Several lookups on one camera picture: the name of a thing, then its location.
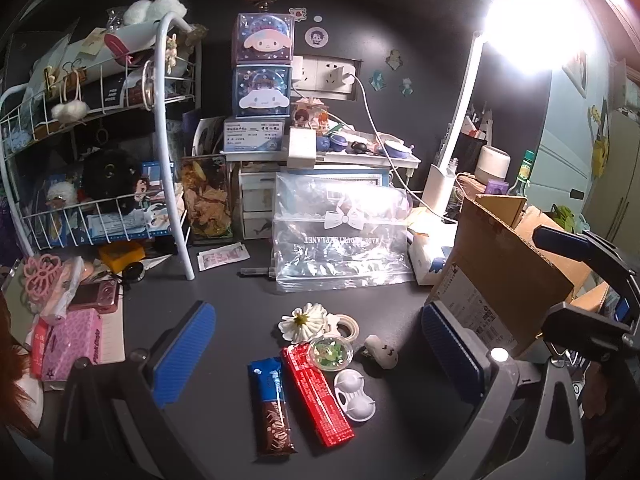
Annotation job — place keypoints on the white desk lamp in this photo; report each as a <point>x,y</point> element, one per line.
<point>444,185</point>

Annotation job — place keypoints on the anime picture booklet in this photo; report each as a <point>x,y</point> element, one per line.
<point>145,210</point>

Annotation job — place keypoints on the white tissue pack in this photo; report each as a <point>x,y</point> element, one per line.
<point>425,255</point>

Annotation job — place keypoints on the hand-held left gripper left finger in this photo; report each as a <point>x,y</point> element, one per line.
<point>182,355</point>

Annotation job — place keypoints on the white flower hair clip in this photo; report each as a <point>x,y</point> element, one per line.
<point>300,322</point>

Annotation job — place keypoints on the red snack packet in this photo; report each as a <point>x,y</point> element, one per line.
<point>315,400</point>

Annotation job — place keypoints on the purple box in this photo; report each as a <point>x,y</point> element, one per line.
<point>498,187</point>

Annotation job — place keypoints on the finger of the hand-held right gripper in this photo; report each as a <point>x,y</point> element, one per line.
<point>585,330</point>
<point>560,240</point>

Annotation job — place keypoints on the white mini drawer unit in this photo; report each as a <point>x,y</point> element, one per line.
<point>255,200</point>

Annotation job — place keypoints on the green glass bottle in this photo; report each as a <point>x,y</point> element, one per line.
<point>521,177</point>

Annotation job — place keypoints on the white plush toy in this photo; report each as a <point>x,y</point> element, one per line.
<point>152,7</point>

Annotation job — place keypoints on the small white box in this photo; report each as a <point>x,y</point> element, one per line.
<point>301,147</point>

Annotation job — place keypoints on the yellow box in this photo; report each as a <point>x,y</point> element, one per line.
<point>120,256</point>

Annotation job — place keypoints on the beige wardrobe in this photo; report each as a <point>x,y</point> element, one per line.
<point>615,190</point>

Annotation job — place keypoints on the blue character display box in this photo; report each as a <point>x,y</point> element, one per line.
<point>262,92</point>

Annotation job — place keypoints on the pink flower hair claw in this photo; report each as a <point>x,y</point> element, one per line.
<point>42,275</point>

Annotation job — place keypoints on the black plush toy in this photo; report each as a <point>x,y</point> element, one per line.
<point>110,175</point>

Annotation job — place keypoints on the pink patterned packet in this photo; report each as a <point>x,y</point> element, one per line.
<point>70,345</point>

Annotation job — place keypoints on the white wall socket panel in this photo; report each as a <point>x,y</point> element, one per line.
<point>315,72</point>

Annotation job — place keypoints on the holographic art card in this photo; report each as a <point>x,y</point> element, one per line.
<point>207,200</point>

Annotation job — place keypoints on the white cylindrical humidifier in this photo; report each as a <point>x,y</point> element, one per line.
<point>492,162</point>

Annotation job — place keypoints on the small character figures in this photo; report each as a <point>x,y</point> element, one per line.
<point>310,116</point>

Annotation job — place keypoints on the round green clear container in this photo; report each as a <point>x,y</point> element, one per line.
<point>330,355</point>

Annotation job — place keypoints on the white tape roll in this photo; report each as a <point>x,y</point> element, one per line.
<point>353,330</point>

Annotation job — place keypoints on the brown cardboard box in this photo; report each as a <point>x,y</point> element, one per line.
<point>500,270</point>

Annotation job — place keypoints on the small white ghost figure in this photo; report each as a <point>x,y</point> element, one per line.
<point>382,352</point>

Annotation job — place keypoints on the black round cap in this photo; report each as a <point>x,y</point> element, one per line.
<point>134,272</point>

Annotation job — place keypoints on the white blue labelled box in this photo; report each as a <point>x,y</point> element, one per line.
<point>255,135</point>

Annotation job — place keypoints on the round white wall sticker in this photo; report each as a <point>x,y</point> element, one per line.
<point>316,36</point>

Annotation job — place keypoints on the grey pen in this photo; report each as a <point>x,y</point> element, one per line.
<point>257,271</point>

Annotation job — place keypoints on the pink white sachet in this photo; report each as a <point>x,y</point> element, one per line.
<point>222,256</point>

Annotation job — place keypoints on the black pen holder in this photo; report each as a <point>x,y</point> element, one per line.
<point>470,145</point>

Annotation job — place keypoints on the purple round bowl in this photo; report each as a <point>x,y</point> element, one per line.
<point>395,147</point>

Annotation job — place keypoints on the pink compact camera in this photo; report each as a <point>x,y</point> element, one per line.
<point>95,296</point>

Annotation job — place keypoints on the blue brown chocolate bar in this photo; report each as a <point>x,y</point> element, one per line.
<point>272,410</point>

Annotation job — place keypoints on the small character wall sticker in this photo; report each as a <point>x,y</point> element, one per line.
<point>394,59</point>
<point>407,86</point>
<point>378,79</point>

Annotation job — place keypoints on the white desk shelf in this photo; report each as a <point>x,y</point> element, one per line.
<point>360,160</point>

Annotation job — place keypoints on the yellow character wall sticker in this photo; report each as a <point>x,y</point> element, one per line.
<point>599,145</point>

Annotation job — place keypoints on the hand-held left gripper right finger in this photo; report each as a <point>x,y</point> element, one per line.
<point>450,355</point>

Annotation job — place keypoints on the pink character display box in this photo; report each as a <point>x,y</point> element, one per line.
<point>265,40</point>

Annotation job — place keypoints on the clear plastic zip bag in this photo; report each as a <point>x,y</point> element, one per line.
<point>345,260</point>

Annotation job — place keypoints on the white contact lens case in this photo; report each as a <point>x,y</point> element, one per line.
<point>356,401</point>

